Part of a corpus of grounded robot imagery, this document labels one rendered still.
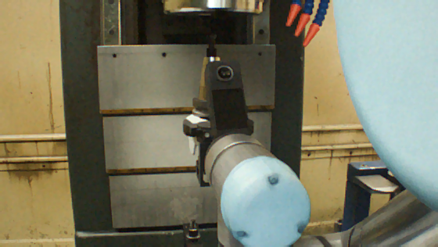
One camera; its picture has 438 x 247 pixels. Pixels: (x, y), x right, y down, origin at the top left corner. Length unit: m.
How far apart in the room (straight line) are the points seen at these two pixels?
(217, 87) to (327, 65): 1.13
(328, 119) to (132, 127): 0.85
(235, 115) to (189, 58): 0.58
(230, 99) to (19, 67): 1.13
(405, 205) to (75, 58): 0.95
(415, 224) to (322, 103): 1.31
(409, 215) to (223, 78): 0.29
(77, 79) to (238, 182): 0.84
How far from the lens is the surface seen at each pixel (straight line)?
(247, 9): 0.59
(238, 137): 0.45
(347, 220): 0.70
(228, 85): 0.51
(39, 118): 1.54
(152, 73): 1.06
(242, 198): 0.33
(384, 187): 0.62
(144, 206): 1.16
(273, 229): 0.35
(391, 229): 0.36
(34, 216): 1.67
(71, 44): 1.13
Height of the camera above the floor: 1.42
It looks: 11 degrees down
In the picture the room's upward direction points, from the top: straight up
